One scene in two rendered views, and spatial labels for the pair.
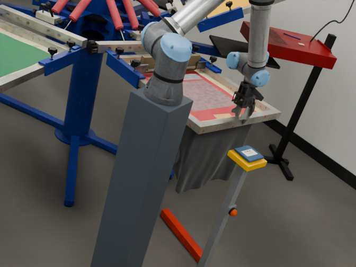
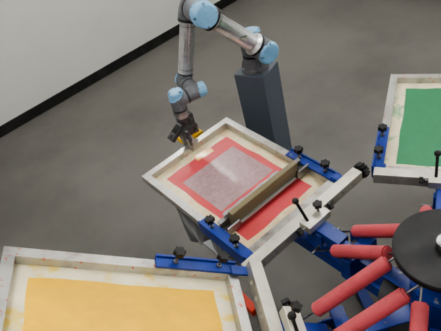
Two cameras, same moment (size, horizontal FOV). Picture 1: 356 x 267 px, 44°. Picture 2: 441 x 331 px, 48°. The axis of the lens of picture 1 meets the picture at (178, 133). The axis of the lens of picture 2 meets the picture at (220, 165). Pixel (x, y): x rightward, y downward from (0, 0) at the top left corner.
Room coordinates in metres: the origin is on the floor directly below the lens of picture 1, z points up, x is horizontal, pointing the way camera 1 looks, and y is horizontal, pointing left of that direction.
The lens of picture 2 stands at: (3.91, 0.47, 2.60)
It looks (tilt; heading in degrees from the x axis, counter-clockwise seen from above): 40 degrees down; 197
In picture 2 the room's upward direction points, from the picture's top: 16 degrees counter-clockwise
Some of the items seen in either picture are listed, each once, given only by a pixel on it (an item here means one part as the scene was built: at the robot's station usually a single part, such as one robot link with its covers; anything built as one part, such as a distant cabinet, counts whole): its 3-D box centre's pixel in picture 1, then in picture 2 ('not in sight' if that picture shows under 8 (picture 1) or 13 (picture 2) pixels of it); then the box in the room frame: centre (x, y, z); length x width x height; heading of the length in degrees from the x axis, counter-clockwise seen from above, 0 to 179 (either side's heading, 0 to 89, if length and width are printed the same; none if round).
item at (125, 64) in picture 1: (125, 69); (312, 168); (2.15, 0.37, 0.99); 0.30 x 0.05 x 0.07; 47
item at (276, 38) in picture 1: (286, 44); not in sight; (3.32, -0.59, 1.06); 0.61 x 0.46 x 0.12; 107
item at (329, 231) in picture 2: (135, 38); (326, 232); (2.57, 0.41, 1.02); 0.17 x 0.06 x 0.05; 47
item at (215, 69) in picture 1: (201, 64); (225, 240); (2.55, -0.01, 0.99); 0.30 x 0.05 x 0.07; 47
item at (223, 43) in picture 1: (186, 43); not in sight; (3.10, 0.13, 0.91); 1.34 x 0.41 x 0.08; 107
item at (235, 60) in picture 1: (241, 62); (193, 90); (1.85, -0.18, 1.31); 0.11 x 0.11 x 0.08; 34
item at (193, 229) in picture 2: not in sight; (209, 234); (2.30, -0.18, 0.74); 0.46 x 0.04 x 0.42; 47
